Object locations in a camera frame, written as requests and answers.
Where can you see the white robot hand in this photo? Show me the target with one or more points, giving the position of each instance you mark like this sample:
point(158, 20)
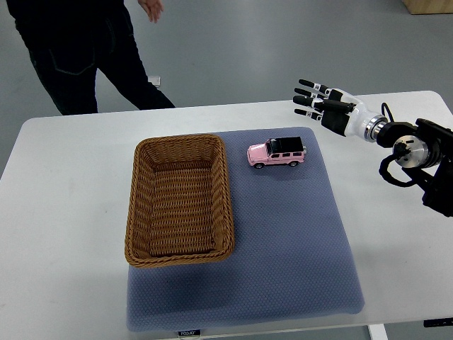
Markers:
point(352, 118)

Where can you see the person in dark clothes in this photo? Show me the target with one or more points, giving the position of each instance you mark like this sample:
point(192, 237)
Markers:
point(70, 41)

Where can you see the wooden box corner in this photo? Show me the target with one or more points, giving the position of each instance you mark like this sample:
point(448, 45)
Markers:
point(421, 7)

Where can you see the white table leg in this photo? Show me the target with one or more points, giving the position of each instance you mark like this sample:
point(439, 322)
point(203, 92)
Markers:
point(377, 332)

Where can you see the black table control panel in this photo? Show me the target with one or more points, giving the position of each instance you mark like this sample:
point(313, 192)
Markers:
point(444, 322)

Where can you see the silver floor plate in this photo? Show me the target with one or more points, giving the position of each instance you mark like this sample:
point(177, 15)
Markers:
point(155, 80)

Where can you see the pink toy car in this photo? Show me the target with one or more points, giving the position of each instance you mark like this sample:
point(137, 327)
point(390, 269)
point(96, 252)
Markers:
point(289, 151)

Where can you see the person's bare hand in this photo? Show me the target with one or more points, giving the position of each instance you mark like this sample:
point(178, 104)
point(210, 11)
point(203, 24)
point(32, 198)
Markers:
point(153, 9)

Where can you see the brown wicker basket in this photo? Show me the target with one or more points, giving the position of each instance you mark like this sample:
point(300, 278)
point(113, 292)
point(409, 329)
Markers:
point(180, 209)

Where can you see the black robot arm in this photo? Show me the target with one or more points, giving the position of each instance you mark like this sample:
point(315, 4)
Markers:
point(421, 153)

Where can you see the blue-grey padded mat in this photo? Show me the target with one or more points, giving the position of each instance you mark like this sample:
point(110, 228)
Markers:
point(292, 258)

